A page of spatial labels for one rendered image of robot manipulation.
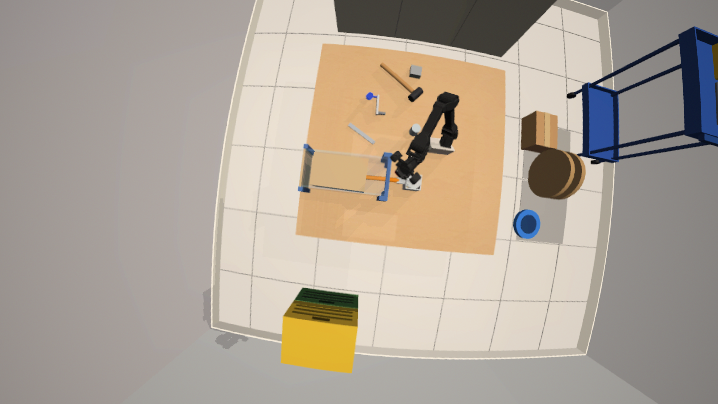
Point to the grey cylinder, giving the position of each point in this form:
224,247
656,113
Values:
415,129

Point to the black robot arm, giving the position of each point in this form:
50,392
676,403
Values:
445,103

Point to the grey flat bar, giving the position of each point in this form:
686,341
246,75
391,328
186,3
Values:
361,133

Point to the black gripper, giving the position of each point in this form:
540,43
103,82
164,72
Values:
397,157

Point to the black-headed mallet with wooden handle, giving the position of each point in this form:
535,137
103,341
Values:
414,93

